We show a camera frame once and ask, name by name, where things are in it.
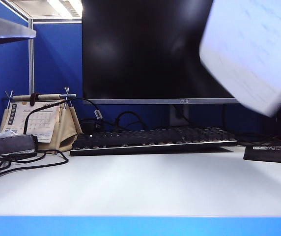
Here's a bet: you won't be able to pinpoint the dark grey hub box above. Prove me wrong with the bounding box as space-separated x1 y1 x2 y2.
0 134 39 157

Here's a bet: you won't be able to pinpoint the aluminium partition frame post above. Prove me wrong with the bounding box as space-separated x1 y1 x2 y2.
28 18 36 98

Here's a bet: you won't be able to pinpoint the black cables under monitor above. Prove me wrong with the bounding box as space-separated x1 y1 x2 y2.
222 104 281 146

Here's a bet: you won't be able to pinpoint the black computer monitor silver bezel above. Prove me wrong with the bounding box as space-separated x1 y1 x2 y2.
81 0 281 106

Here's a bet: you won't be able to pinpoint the beige canvas desk organizer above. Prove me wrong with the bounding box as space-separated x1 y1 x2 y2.
0 87 84 155

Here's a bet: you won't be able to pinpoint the thin black looped cable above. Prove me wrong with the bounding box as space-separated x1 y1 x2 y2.
0 148 70 176

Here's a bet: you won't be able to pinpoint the thick black cable with tag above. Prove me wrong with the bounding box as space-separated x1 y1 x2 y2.
23 97 105 135

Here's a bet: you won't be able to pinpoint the white wrinkled paper sheet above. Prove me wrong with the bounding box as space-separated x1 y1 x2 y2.
198 0 281 118

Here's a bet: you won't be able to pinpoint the black mechanical keyboard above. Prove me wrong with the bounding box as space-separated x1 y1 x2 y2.
70 125 239 157

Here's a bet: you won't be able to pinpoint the black power adapter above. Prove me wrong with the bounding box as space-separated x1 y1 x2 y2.
80 118 102 135

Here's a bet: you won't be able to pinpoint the grey monitor stand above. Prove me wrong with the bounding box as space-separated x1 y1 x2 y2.
169 104 191 127

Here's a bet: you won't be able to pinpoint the black coiled cable behind keyboard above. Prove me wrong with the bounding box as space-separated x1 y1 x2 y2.
110 111 149 131

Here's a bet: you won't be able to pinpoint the ceiling light panel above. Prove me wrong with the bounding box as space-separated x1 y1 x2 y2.
46 0 83 19

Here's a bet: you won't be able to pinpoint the white calendar card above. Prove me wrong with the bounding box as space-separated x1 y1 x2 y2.
3 100 59 144

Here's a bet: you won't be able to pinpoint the black mouse pad with label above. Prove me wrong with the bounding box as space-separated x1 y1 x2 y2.
243 140 281 165

